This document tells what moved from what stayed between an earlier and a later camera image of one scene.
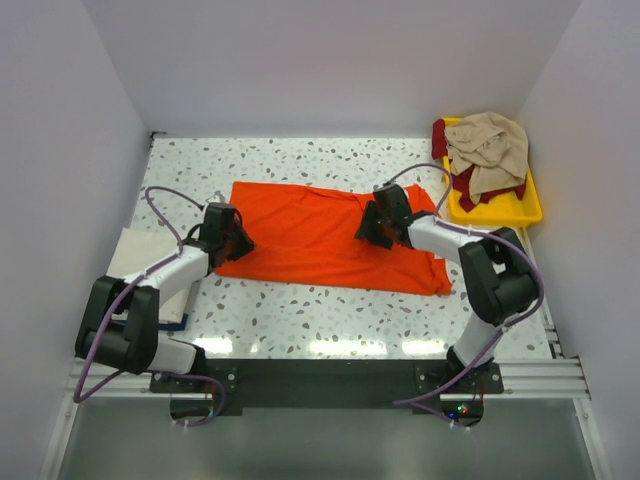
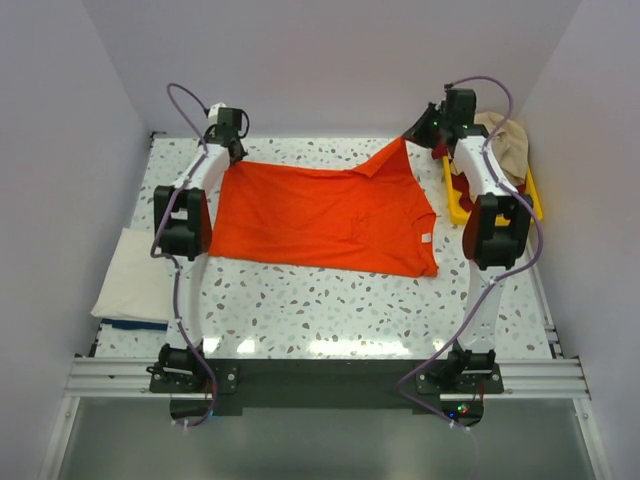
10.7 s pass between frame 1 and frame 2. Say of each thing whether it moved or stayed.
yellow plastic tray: stayed
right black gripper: moved
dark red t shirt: stayed
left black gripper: moved
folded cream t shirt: stayed
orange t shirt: moved
